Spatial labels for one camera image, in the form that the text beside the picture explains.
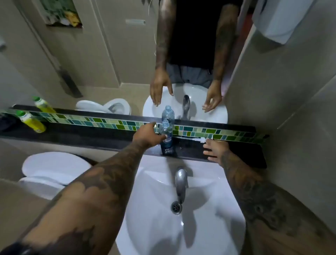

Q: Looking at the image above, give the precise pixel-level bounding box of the person's left hand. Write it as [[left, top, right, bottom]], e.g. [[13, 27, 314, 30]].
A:
[[132, 122, 167, 151]]

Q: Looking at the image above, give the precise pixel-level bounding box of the wall mirror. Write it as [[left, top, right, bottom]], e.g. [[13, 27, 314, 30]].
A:
[[0, 0, 257, 127]]

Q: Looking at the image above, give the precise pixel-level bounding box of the black stone shelf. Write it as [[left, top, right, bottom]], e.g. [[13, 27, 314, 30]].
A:
[[0, 116, 268, 169]]

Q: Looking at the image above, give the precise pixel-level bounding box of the yellow bottle with green cap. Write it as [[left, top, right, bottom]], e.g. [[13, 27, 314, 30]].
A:
[[16, 110, 47, 134]]

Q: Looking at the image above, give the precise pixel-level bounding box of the person's left forearm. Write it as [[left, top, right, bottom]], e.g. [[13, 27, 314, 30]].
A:
[[0, 142, 148, 255]]

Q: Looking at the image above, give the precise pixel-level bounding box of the white toothbrush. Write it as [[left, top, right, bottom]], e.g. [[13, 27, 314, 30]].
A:
[[174, 136, 213, 143]]

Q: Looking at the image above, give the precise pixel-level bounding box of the person's right hand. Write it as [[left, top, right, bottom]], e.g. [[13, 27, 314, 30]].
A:
[[203, 139, 231, 165]]

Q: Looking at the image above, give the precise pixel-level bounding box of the white wall dispenser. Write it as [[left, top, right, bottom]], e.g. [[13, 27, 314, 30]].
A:
[[253, 0, 316, 44]]

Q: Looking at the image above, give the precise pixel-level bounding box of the white toilet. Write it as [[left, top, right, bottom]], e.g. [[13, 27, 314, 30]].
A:
[[18, 151, 92, 201]]

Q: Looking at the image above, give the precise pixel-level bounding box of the white ceramic sink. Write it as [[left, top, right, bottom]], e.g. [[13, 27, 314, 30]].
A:
[[115, 154, 246, 255]]

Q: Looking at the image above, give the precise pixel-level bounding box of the clear plastic water bottle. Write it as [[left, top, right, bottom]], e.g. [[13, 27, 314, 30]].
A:
[[159, 119, 174, 156]]

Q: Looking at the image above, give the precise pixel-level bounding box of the person's right forearm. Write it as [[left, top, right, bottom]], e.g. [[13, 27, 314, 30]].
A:
[[220, 150, 336, 255]]

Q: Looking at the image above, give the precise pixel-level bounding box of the chrome faucet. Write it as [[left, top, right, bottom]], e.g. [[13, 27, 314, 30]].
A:
[[175, 168, 188, 205]]

